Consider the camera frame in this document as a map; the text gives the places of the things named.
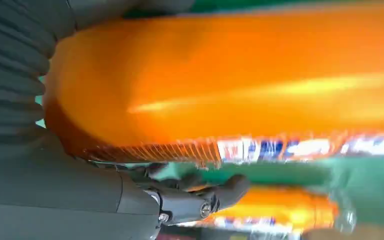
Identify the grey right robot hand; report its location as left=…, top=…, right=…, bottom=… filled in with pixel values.
left=0, top=0, right=251, bottom=240

